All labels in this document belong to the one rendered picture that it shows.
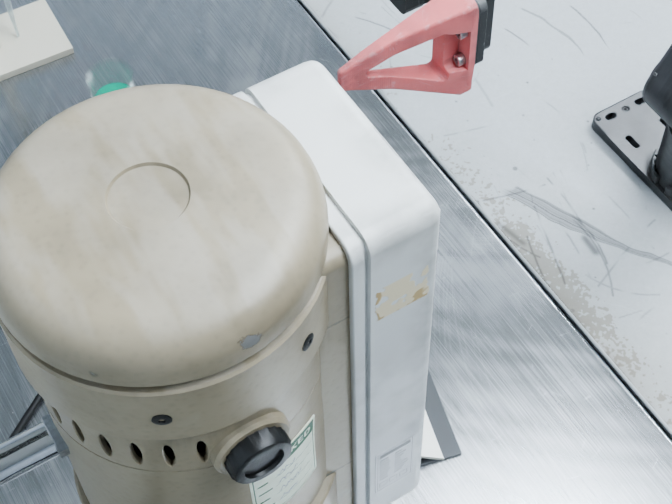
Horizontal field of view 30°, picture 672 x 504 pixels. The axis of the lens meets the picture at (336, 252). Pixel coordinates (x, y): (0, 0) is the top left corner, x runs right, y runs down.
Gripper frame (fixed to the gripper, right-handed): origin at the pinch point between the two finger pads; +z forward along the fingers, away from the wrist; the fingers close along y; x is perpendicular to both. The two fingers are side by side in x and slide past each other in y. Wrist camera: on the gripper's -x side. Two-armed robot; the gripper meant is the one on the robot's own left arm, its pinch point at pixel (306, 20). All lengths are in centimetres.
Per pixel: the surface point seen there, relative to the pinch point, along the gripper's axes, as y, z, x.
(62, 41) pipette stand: -46, 3, 39
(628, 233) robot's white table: 2, -29, 41
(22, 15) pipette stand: -51, 5, 39
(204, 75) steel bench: -35, -7, 40
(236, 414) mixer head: 28.0, 17.9, -17.2
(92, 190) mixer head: 21.9, 18.7, -21.8
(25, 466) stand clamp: 23.5, 23.9, -12.3
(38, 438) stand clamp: 23.0, 23.1, -12.7
